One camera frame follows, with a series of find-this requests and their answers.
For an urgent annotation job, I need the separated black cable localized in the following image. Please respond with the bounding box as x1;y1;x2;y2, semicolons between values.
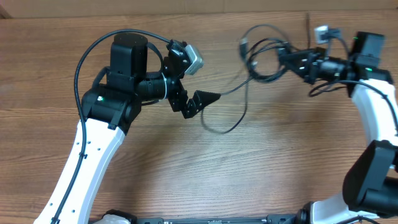
200;76;254;136

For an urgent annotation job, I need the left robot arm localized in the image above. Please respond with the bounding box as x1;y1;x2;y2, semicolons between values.
36;29;220;223

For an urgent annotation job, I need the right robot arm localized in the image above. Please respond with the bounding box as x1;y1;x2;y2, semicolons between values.
278;32;397;223

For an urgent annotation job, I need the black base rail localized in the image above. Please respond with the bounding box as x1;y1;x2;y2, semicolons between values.
88;208;302;224

